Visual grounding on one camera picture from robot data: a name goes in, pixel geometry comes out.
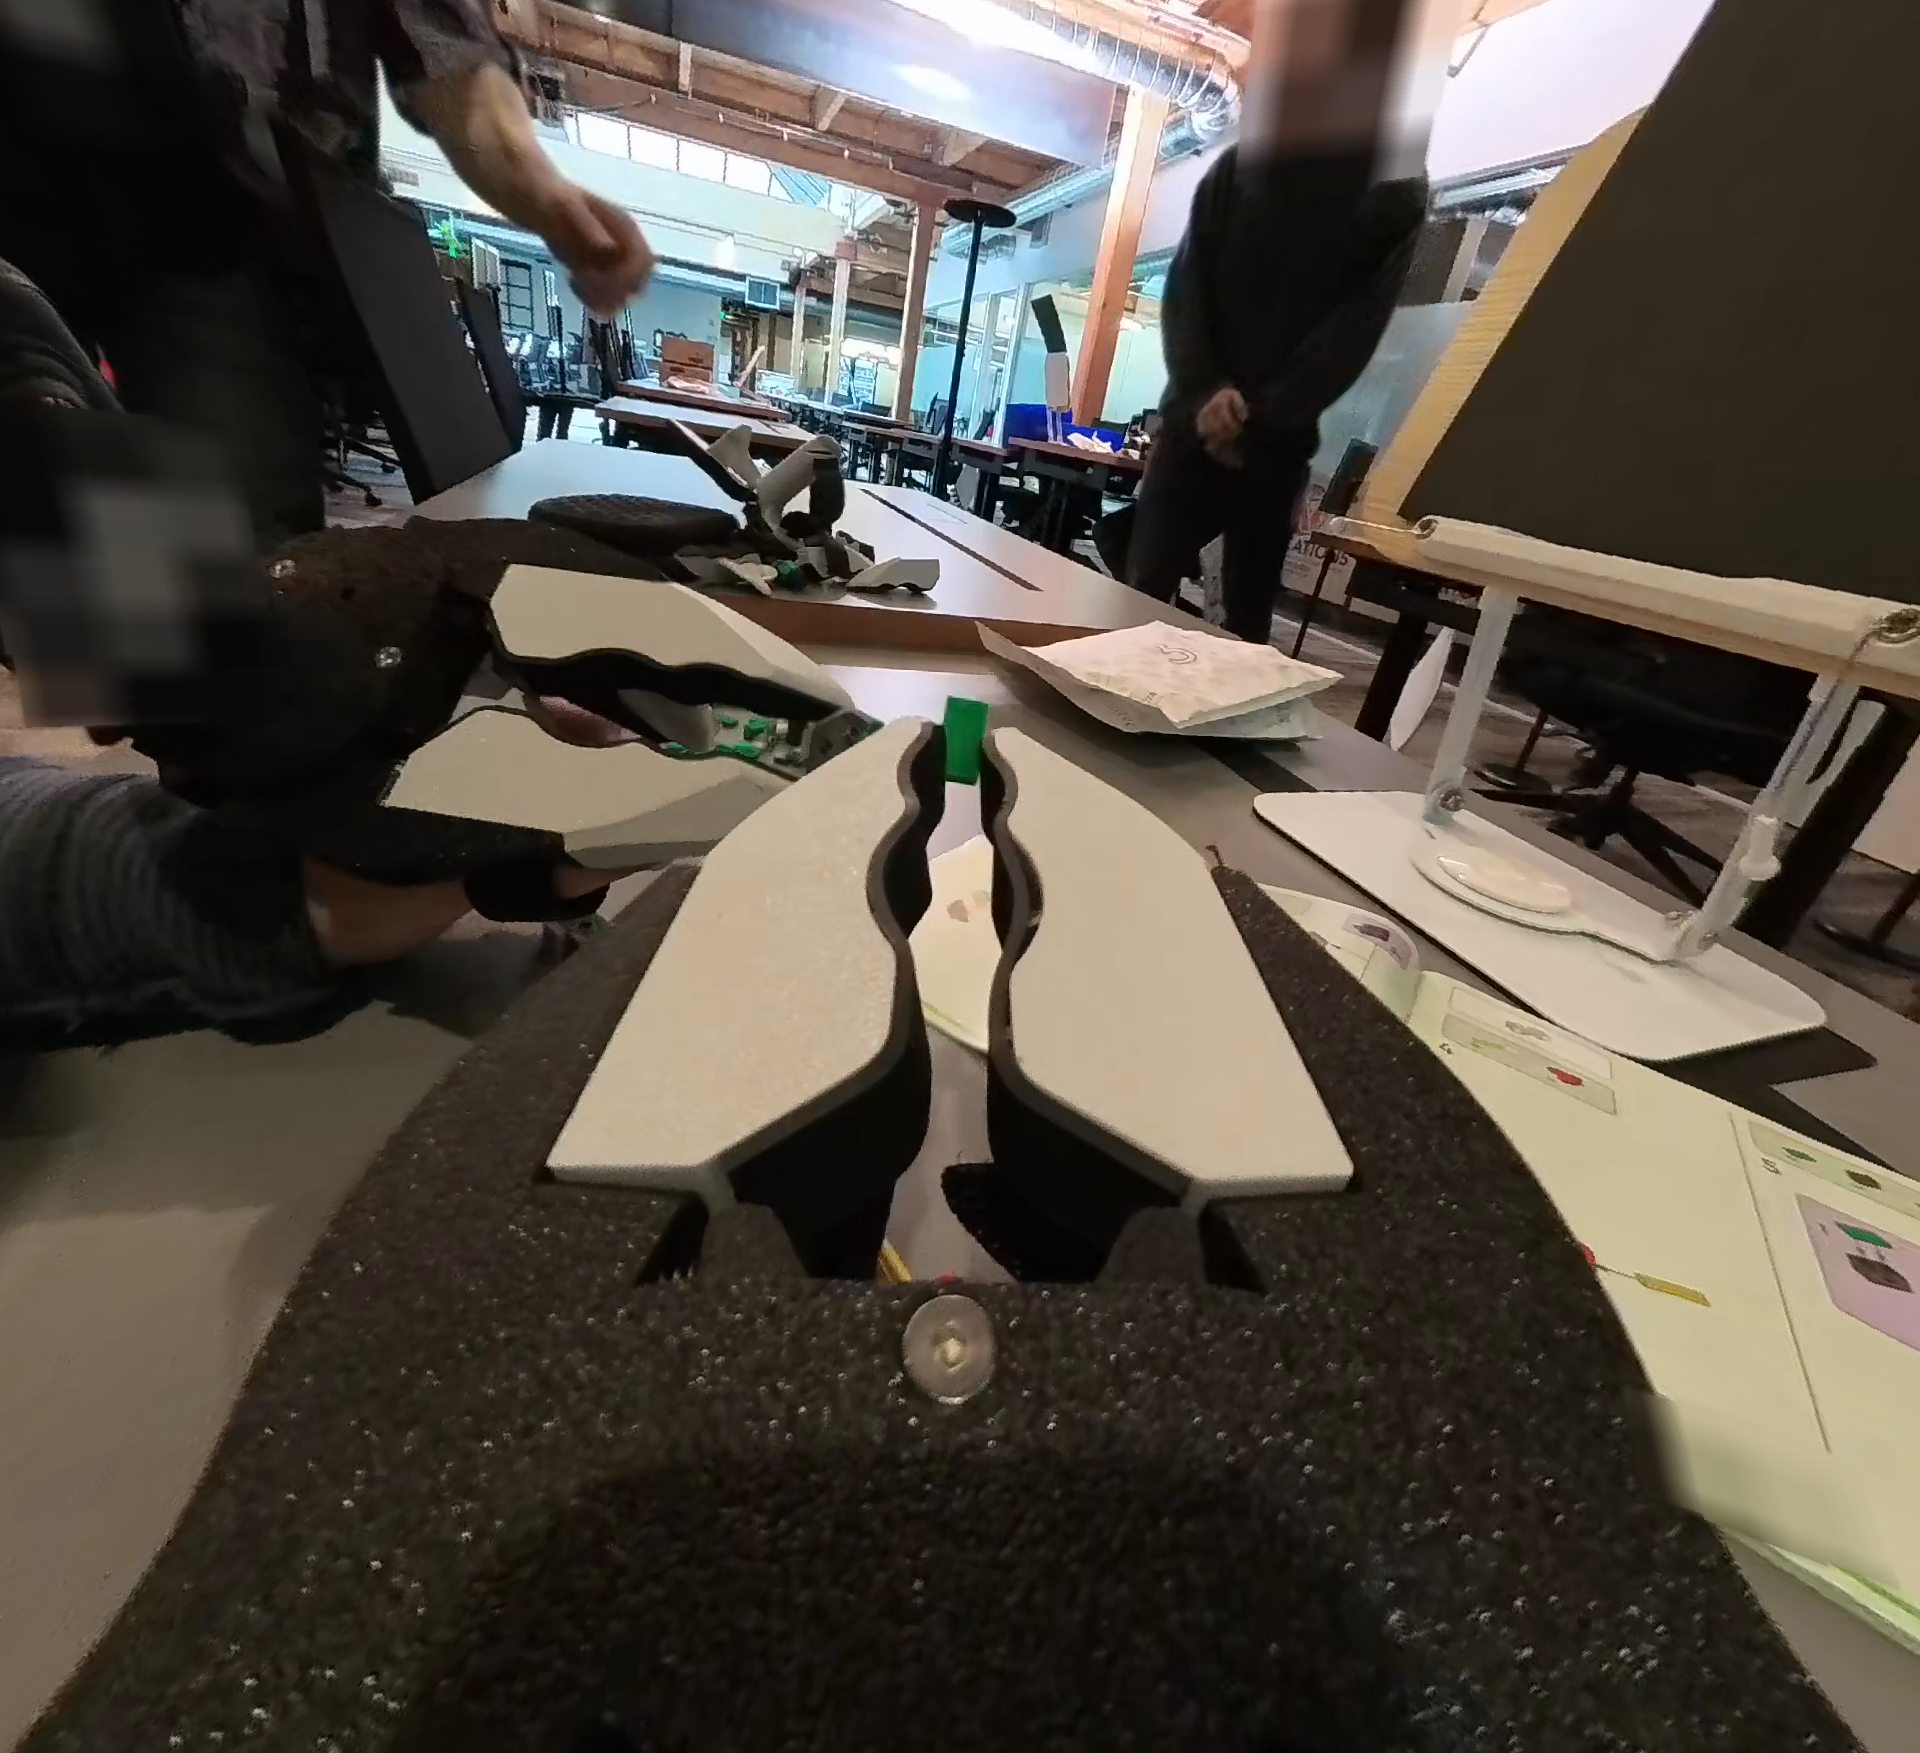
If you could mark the background office desks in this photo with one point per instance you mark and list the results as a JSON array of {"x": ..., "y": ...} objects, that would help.
[{"x": 840, "y": 411}]

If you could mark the grey and green brick assembly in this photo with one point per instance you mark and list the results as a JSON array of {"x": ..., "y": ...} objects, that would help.
[{"x": 750, "y": 733}]

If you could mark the brick instruction booklet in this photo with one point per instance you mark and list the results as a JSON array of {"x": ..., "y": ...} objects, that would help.
[{"x": 1695, "y": 1183}]

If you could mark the person's left hand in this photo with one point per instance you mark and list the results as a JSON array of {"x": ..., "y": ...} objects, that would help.
[{"x": 389, "y": 912}]

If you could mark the pale pistol grip part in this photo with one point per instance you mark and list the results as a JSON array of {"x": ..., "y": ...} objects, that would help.
[{"x": 780, "y": 470}]

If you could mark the grey desk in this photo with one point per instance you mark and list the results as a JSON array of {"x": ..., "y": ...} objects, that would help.
[{"x": 149, "y": 1257}]

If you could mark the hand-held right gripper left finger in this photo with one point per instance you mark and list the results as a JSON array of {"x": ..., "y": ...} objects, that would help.
[{"x": 750, "y": 1003}]

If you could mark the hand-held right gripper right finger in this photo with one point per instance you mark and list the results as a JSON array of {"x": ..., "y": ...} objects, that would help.
[{"x": 1155, "y": 990}]

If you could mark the black office chair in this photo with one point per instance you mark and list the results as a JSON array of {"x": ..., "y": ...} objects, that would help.
[{"x": 1620, "y": 733}]

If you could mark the large black board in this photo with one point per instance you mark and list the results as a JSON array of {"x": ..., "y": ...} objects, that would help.
[{"x": 1725, "y": 208}]

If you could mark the person's left forearm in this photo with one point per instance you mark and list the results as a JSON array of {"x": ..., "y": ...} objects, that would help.
[{"x": 135, "y": 899}]

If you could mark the dark flat panel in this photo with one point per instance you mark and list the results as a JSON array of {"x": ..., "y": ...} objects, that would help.
[{"x": 420, "y": 344}]

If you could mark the wooden-edged desk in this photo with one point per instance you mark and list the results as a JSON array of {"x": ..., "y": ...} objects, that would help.
[{"x": 960, "y": 553}]

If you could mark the white paper bag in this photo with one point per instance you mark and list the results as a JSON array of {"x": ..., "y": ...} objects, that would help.
[{"x": 1155, "y": 673}]

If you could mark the black foam gripper shells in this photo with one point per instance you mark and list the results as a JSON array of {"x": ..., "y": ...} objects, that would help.
[{"x": 629, "y": 522}]

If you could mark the loose grey finger plates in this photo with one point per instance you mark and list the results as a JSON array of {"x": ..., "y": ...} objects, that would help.
[{"x": 840, "y": 567}]

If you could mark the green toy brick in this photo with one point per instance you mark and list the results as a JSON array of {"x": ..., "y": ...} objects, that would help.
[{"x": 960, "y": 742}]

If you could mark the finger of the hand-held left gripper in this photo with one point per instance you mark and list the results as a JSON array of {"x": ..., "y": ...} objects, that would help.
[
  {"x": 646, "y": 621},
  {"x": 568, "y": 802}
]

